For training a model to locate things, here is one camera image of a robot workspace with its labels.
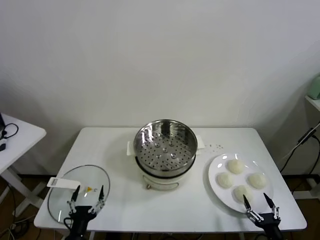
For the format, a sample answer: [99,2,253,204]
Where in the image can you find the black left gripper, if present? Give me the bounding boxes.
[66,184,106,240]

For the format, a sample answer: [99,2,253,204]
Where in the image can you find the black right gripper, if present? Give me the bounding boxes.
[242,192,281,240]

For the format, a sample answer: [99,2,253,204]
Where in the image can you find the white steamed baozi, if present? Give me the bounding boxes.
[216,172,236,188]
[232,184,254,203]
[226,159,246,175]
[247,172,268,190]

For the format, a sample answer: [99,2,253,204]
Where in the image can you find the stainless perforated steamer basket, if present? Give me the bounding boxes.
[126,119,206,176]

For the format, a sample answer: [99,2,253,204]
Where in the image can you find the white round plate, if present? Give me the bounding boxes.
[208,152,275,215]

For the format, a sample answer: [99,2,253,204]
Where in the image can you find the white electric cooker pot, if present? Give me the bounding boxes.
[127,146,206,191]

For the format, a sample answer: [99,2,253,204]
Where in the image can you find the small dark crumbs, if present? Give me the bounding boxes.
[206,142,224,152]

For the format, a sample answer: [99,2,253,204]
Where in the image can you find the black power adapter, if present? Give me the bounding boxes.
[298,127,316,145]

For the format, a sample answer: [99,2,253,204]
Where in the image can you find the white side table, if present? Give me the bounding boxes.
[0,112,48,208]

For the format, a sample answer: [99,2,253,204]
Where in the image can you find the white shelf board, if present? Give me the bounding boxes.
[304,95,320,111]

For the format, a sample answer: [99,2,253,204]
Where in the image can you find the pale green appliance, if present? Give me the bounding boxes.
[306,73,320,100]

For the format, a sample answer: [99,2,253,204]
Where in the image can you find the left gripper wire bundle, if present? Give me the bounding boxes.
[63,216,74,230]

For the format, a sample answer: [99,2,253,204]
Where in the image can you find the glass lid with white handle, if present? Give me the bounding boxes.
[46,164,111,225]

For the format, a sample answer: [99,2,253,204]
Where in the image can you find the black power cable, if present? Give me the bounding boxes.
[279,121,320,175]

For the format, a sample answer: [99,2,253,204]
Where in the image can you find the black floor cable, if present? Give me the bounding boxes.
[4,184,19,218]

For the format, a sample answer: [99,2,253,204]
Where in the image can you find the black looped cable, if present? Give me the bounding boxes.
[1,123,20,140]

